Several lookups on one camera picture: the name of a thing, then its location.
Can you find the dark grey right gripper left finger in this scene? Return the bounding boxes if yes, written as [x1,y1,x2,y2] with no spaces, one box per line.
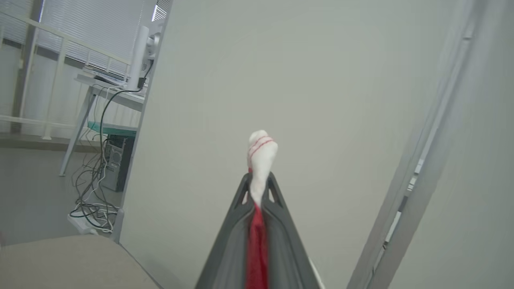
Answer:
[195,173,255,289]

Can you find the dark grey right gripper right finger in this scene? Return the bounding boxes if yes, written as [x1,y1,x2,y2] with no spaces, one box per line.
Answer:
[260,172,322,289]

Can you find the red white lettered jersey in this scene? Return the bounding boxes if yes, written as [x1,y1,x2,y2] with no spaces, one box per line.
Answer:
[244,130,279,289]

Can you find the dark computer tower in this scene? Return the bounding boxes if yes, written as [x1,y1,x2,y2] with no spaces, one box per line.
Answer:
[100,134,135,192]

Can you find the white power strip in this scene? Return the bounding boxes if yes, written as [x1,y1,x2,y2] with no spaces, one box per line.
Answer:
[67,213,99,235]

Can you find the teal shelf board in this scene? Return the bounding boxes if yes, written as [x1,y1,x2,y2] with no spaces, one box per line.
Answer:
[87,121,138,138]

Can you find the white desk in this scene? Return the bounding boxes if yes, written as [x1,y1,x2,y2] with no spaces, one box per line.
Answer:
[59,73,146,177]

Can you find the white monitor on stand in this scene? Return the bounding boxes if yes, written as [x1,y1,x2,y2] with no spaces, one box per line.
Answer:
[126,25,163,91]

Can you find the flat papers pile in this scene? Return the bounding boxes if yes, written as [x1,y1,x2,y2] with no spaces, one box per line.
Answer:
[82,66,129,87]

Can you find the white window blinds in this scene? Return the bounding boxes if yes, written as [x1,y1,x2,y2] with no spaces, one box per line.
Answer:
[0,0,173,77]

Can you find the white railing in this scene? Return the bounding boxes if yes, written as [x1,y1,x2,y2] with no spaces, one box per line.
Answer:
[0,12,135,141]

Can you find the grey partition post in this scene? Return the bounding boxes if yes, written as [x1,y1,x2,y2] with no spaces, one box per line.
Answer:
[347,0,488,289]

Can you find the tangled floor cables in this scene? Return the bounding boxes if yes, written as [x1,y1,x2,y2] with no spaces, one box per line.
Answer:
[68,136,121,234]

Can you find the black hanging desk cable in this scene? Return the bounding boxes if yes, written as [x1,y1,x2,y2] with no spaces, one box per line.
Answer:
[98,86,145,193]

